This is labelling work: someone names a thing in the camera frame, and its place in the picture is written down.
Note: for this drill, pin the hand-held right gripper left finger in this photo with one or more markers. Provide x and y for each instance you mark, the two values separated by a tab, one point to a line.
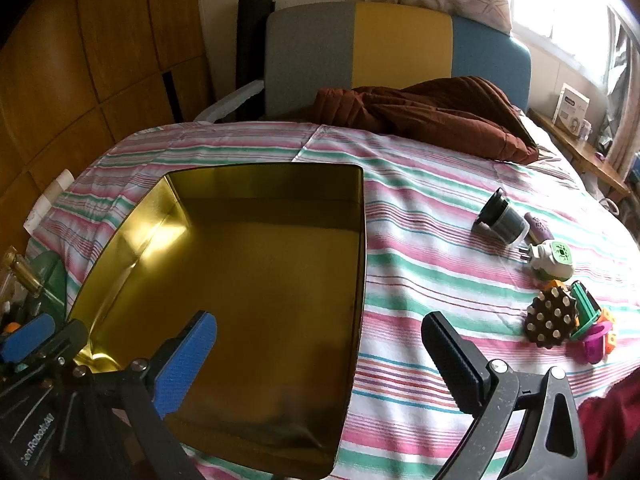
187	360

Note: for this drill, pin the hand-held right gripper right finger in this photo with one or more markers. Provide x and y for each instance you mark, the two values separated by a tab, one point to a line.
452	355

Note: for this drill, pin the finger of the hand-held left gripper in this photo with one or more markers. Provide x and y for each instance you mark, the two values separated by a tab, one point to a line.
25	340

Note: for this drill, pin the gold tin box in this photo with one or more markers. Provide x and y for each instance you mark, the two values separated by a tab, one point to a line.
270	285

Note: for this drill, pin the green plastic piece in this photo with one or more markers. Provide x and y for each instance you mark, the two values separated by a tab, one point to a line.
585	305

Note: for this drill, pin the green plastic container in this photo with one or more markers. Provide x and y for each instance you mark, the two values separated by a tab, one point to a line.
50	280

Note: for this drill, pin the striped bedsheet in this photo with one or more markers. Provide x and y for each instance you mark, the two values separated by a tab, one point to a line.
425	260

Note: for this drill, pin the brown dotted toy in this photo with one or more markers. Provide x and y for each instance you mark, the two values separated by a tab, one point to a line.
550	320

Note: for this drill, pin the white green plug-in device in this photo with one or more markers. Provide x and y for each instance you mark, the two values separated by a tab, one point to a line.
552	260

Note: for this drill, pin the white plastic object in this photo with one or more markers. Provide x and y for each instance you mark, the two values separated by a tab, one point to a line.
50	200

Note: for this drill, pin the purple plastic piece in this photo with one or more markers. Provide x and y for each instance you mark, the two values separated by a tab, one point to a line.
595	347

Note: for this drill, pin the clear jar with black lid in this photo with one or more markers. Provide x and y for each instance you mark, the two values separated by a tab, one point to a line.
505	220

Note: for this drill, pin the purple egg-shaped object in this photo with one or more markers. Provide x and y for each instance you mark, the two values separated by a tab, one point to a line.
539	225

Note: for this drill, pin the orange block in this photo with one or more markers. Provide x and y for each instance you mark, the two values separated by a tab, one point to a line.
607	317

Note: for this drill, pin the beige duvet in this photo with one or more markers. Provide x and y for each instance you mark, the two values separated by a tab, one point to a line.
550	152

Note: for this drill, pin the brown quilt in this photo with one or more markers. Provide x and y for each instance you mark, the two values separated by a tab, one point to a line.
440	115

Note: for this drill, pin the wooden shelf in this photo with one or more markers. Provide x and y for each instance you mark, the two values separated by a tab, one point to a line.
585	152

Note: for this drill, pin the white cardboard box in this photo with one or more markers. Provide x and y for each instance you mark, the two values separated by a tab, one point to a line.
571	105

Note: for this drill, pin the wooden wardrobe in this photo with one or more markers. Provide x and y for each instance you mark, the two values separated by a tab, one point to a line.
75	60

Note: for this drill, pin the grey yellow blue headboard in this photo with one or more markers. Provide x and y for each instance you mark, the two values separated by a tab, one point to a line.
390	45

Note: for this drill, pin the grey sheer curtain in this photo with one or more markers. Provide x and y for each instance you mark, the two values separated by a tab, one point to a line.
620	85

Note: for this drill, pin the black rolled mat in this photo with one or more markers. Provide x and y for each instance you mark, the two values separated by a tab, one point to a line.
252	40

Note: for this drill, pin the window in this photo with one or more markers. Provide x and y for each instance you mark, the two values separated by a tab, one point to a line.
565	5

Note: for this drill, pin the white plastic rail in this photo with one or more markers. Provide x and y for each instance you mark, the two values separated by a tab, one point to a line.
230	100

